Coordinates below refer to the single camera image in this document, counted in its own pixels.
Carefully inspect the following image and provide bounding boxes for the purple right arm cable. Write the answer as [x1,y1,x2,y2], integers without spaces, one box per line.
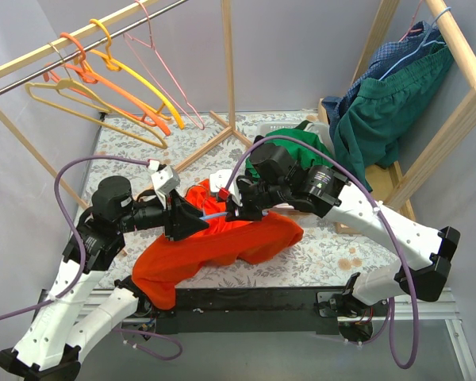
[224,135,420,370]

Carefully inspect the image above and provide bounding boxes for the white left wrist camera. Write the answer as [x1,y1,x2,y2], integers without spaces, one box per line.
[148,160,180,210]

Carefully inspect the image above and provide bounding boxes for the orange t shirt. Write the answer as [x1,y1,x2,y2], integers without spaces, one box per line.
[131,178,305,311]

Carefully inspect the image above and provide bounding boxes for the wooden clothes rack right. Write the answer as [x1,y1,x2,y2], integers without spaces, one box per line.
[317,0,476,235]

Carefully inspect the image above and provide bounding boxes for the pink wire hanger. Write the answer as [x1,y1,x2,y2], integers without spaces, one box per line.
[398,0,424,42]

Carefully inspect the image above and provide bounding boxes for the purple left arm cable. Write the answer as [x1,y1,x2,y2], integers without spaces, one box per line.
[0,154,155,355]

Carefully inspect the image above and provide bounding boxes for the green and white t shirt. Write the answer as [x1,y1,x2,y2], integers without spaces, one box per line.
[295,120,335,154]

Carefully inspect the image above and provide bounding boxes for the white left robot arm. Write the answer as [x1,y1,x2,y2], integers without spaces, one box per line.
[0,170,208,380]

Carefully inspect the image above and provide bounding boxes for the blue checkered shorts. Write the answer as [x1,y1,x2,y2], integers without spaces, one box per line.
[321,21,444,139]

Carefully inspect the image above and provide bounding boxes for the teal green shorts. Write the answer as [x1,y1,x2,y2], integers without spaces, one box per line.
[332,44,453,191]

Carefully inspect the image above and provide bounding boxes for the light blue wire hanger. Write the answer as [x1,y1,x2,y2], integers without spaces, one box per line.
[379,6,451,81]

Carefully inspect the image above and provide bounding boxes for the metal hanging rod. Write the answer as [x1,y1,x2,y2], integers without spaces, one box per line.
[0,0,191,99]

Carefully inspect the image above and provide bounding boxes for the floral table cloth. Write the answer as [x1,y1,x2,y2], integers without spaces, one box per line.
[72,110,396,289]

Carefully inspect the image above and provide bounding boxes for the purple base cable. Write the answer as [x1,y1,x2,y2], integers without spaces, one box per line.
[114,327,183,362]

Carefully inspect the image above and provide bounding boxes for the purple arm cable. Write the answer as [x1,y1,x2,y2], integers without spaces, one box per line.
[0,154,155,355]
[224,135,420,370]

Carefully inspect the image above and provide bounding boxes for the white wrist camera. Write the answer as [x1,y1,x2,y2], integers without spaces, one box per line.
[148,160,180,210]
[209,169,241,205]

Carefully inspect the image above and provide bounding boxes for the wooden clothes rack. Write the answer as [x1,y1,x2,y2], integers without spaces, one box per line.
[0,0,255,255]
[317,0,476,235]

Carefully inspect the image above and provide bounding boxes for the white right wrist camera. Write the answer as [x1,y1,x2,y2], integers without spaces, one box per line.
[209,169,241,205]

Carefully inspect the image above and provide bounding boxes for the orange plastic hanger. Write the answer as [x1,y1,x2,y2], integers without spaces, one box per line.
[41,31,172,137]

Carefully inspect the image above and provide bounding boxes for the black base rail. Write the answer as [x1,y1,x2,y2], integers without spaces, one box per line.
[142,283,386,337]

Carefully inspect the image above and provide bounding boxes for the wooden clothes rack left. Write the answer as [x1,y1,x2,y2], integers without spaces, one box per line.
[0,0,255,255]

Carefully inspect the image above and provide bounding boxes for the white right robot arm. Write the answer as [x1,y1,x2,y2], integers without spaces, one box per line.
[217,143,461,316]

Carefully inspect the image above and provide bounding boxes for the white plastic basket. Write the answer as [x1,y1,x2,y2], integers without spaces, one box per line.
[255,121,300,137]

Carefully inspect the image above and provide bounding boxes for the dark yellow plastic hanger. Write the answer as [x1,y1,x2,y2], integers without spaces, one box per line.
[90,18,185,129]

